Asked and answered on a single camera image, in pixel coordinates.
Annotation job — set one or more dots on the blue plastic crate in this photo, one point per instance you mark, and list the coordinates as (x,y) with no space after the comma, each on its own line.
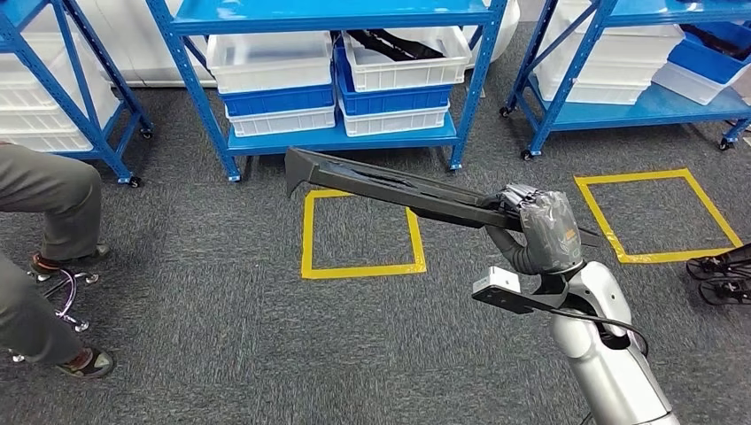
(704,67)
(276,101)
(393,101)

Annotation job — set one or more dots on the black humanoid robot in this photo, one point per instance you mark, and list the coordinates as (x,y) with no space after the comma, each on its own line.
(721,290)

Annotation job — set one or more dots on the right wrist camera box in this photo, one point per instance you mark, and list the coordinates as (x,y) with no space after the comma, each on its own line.
(496,280)

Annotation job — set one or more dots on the white car body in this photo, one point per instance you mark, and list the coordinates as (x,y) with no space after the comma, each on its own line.
(152,53)

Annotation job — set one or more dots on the black part in crate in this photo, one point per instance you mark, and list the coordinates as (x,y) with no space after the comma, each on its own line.
(399,47)
(721,44)

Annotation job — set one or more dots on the person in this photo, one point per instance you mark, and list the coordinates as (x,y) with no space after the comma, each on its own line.
(47,193)

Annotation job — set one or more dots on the chrome base stool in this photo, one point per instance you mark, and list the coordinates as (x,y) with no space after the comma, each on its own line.
(76,324)

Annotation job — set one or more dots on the long black plastic part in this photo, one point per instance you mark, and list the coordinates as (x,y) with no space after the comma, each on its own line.
(352,176)

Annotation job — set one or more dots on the blue metal shelf rack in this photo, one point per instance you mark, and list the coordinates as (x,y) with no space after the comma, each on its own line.
(328,141)
(88,126)
(645,108)

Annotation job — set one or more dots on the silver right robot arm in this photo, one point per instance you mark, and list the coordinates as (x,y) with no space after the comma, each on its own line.
(610,375)

